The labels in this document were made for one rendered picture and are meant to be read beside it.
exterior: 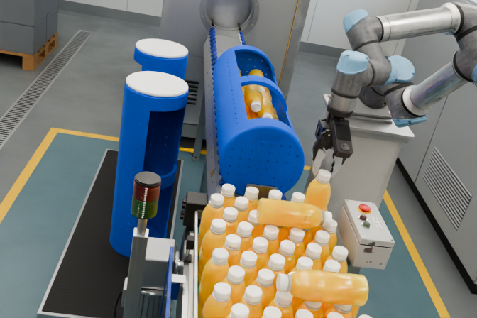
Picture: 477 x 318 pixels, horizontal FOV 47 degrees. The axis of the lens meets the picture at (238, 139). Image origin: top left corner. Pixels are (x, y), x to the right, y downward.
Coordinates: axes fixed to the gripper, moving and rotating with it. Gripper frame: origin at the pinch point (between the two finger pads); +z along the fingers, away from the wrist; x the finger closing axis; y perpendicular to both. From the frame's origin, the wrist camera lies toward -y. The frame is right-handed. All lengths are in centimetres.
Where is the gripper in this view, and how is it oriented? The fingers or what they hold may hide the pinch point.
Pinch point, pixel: (324, 174)
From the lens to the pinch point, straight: 157.8
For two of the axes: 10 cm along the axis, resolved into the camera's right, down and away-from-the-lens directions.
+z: -1.8, 8.8, 4.4
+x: -9.8, -1.3, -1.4
